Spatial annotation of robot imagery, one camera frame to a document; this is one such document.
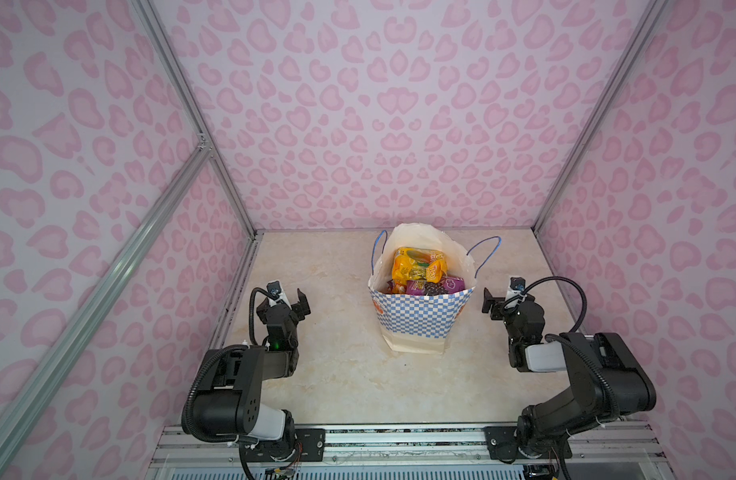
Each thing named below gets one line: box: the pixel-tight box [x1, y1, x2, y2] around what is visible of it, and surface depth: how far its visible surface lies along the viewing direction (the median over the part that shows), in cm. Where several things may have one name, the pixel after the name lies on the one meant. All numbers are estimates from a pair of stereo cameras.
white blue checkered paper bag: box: [368, 223, 502, 354], surface depth 81 cm
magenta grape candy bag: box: [406, 276, 466, 296], surface depth 83 cm
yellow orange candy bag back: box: [391, 247, 448, 283], surface depth 85 cm
